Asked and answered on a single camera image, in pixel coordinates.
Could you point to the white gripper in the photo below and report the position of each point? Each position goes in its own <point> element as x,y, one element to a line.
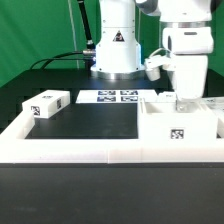
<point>188,78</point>

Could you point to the white cabinet body box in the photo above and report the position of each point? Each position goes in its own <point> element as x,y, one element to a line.
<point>160,121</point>

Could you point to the small white cabinet part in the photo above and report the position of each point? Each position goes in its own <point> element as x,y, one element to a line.
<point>166,97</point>

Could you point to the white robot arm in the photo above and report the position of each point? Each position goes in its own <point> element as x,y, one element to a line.
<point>185,37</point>

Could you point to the white marker base sheet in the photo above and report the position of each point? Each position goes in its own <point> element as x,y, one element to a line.
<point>115,96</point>

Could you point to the white block with marker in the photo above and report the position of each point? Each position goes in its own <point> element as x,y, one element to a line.
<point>47,103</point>

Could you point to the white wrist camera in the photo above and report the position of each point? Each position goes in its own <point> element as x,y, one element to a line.
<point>154,62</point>

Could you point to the white U-shaped fence frame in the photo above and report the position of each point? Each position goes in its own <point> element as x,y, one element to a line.
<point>15,149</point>

